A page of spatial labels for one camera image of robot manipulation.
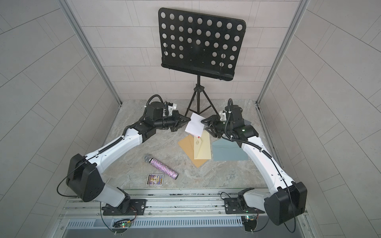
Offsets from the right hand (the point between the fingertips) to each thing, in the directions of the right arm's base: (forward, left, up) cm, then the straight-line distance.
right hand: (201, 123), depth 72 cm
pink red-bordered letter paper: (0, +3, -1) cm, 4 cm away
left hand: (+2, +4, +1) cm, 5 cm away
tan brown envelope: (+4, +9, -26) cm, 28 cm away
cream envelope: (+2, 0, -25) cm, 25 cm away
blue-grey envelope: (-1, -15, -28) cm, 32 cm away
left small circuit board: (-35, +38, -23) cm, 57 cm away
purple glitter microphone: (-11, +24, -23) cm, 35 cm away
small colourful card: (-17, +27, -25) cm, 40 cm away
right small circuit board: (-38, -20, -29) cm, 52 cm away
